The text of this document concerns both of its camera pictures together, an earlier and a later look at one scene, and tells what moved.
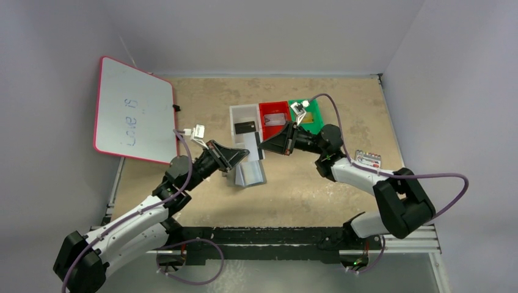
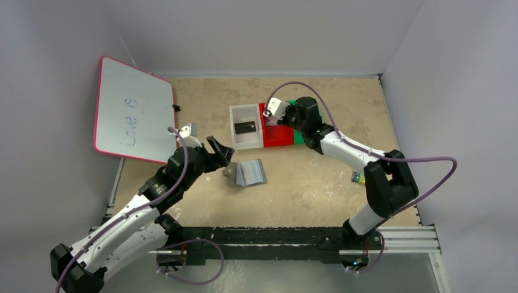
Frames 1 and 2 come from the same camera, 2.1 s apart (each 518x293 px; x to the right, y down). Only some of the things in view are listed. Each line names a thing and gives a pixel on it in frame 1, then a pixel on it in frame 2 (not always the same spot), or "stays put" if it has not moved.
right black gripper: x=291 y=138 -> x=283 y=119
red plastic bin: x=272 y=130 stays put
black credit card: x=245 y=127 stays put
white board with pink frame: x=134 y=115 stays put
